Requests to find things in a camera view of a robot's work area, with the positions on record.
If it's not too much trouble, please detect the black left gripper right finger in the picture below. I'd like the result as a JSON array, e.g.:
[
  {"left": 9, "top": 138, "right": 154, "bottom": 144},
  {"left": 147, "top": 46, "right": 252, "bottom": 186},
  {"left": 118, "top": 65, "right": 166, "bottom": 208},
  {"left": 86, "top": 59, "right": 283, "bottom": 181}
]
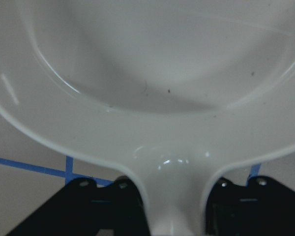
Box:
[{"left": 205, "top": 176, "right": 295, "bottom": 236}]

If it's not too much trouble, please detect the white plastic dustpan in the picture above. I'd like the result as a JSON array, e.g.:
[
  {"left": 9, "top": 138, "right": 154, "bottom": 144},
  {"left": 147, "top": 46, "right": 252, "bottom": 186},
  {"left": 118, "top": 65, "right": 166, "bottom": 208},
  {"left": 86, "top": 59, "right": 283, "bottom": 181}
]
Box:
[{"left": 0, "top": 0, "right": 295, "bottom": 236}]

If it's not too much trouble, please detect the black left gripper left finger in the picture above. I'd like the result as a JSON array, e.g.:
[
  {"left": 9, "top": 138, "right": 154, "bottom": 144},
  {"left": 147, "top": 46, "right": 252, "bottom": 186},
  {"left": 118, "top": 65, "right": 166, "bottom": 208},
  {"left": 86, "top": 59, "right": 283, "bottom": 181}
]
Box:
[{"left": 8, "top": 177, "right": 150, "bottom": 236}]

